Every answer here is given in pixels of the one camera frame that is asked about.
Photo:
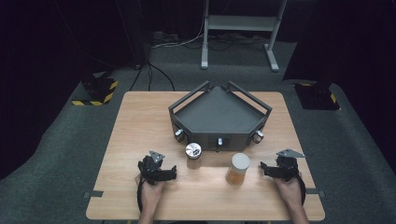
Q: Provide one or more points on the grey tape strip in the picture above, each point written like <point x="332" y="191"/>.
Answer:
<point x="93" y="194"/>
<point x="316" y="192"/>

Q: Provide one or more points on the black corner storage rack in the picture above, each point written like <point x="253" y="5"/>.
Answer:
<point x="218" y="118"/>

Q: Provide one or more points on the small jar with silver lid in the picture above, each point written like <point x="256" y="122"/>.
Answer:
<point x="193" y="154"/>

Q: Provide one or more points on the person's right hand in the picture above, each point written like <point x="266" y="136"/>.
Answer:
<point x="289" y="193"/>

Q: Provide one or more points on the grey metal stand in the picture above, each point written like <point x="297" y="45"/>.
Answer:
<point x="241" y="23"/>

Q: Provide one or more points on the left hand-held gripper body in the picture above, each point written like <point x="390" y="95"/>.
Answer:
<point x="151" y="169"/>

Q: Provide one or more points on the orange jar with white lid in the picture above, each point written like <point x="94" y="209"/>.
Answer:
<point x="238" y="169"/>

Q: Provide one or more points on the person's left hand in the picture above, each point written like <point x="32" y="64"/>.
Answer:
<point x="151" y="194"/>

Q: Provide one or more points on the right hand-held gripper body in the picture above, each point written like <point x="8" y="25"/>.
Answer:
<point x="286" y="168"/>

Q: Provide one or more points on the black base with hazard stripes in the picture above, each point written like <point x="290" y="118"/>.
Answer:
<point x="317" y="98"/>
<point x="98" y="90"/>

